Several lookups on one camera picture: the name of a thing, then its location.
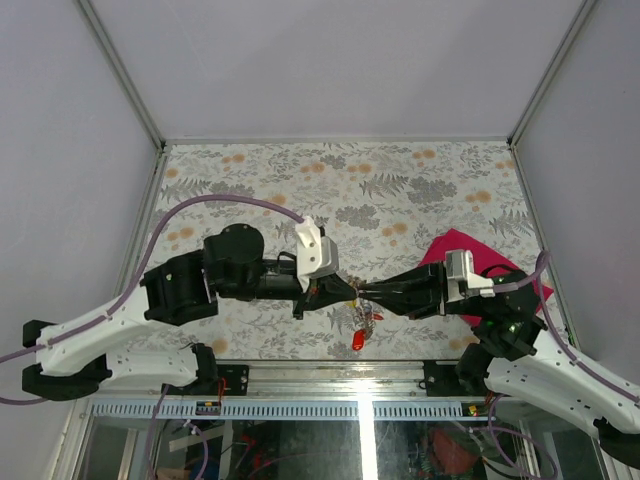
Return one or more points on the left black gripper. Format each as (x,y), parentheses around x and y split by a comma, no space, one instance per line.
(324,292)

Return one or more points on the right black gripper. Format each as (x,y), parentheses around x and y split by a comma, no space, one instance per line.
(415,293)

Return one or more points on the key bunch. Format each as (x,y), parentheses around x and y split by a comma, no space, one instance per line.
(366,317)

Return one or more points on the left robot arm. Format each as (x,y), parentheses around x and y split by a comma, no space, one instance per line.
(89,354)

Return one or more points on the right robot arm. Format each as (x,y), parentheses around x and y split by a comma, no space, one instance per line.
(519,351)

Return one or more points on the pink cloth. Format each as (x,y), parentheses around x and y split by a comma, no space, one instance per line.
(486,260)

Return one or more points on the floral table mat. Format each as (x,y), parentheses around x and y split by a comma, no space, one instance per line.
(382,203)

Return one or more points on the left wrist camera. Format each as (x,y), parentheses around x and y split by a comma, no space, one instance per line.
(316,253)

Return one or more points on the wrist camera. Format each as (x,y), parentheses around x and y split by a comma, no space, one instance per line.
(461,279)
(316,253)

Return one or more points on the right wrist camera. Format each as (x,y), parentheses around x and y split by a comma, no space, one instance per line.
(461,279)

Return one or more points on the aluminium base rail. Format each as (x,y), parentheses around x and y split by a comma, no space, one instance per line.
(308,390)

